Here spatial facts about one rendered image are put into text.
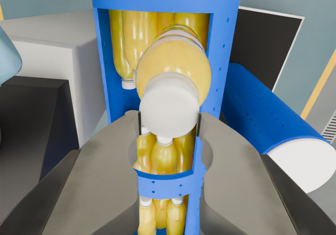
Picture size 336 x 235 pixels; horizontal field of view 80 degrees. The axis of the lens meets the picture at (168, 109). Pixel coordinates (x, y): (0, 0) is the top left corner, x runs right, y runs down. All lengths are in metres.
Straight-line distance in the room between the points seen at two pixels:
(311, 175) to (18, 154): 0.87
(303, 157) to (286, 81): 1.17
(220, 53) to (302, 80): 1.64
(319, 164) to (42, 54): 0.88
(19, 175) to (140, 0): 0.35
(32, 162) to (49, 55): 0.21
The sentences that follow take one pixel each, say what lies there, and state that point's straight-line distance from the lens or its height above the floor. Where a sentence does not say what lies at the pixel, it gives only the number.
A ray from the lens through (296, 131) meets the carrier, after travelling 0.81.
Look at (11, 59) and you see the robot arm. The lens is 0.29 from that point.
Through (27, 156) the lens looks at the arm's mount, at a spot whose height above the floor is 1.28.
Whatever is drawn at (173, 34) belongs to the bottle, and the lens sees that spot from 0.20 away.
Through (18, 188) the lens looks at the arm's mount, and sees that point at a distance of 0.44.
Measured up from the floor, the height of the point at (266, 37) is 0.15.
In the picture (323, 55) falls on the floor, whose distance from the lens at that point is 2.00.
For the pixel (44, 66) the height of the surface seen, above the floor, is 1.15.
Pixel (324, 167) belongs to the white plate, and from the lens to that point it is 0.91.
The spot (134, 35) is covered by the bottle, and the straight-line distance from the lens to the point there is 0.42.
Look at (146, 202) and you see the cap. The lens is 0.72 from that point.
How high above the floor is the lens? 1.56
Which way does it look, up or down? 62 degrees down
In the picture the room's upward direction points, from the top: 180 degrees clockwise
